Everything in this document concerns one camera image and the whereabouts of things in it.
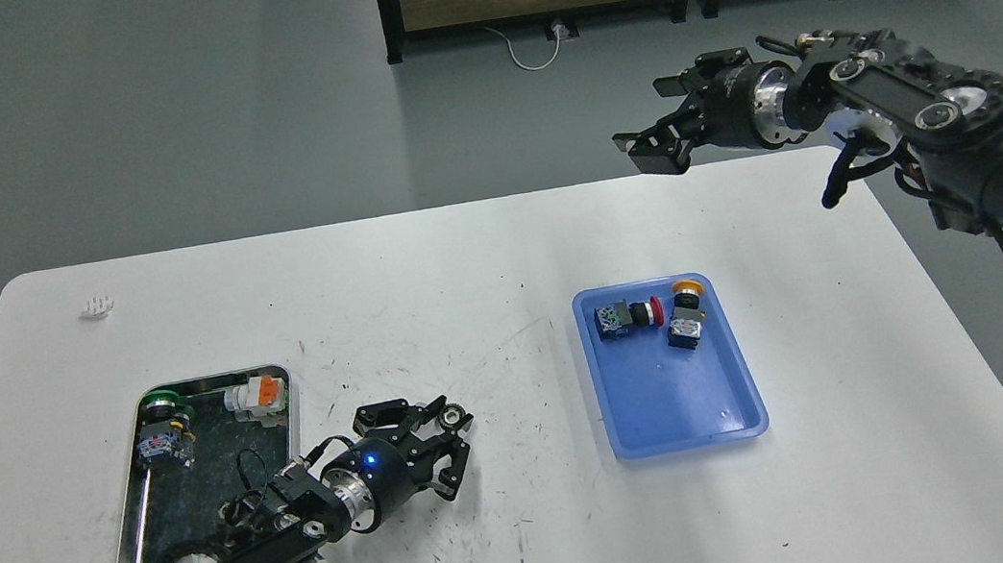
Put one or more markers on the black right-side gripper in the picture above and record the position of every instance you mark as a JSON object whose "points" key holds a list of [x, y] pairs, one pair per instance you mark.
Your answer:
{"points": [[728, 101]]}

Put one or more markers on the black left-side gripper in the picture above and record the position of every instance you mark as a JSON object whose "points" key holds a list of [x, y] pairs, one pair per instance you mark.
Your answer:
{"points": [[400, 451]]}

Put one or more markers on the black gear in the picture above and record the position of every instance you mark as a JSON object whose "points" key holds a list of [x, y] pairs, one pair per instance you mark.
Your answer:
{"points": [[453, 417]]}

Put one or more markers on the black right-side robot arm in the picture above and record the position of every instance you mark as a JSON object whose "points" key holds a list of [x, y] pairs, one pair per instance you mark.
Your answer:
{"points": [[936, 126]]}

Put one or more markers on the blue plastic tray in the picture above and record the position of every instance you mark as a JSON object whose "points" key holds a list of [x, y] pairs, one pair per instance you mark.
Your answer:
{"points": [[654, 399]]}

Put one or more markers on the silver metal tray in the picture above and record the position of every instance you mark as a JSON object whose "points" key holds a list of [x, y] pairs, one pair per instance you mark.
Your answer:
{"points": [[170, 504]]}

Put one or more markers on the small white plastic piece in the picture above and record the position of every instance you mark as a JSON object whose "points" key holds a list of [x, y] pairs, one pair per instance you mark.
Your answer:
{"points": [[97, 309]]}

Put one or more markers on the yellow push button switch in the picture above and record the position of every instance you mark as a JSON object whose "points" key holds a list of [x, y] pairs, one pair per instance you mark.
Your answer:
{"points": [[686, 322]]}

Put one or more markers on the red push button switch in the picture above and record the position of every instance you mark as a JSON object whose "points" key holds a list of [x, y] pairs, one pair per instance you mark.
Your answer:
{"points": [[617, 320]]}

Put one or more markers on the orange white switch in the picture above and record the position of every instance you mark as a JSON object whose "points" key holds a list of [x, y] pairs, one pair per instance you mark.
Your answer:
{"points": [[260, 397]]}

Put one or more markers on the green push button switch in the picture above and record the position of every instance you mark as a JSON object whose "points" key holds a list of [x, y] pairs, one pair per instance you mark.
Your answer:
{"points": [[163, 433]]}

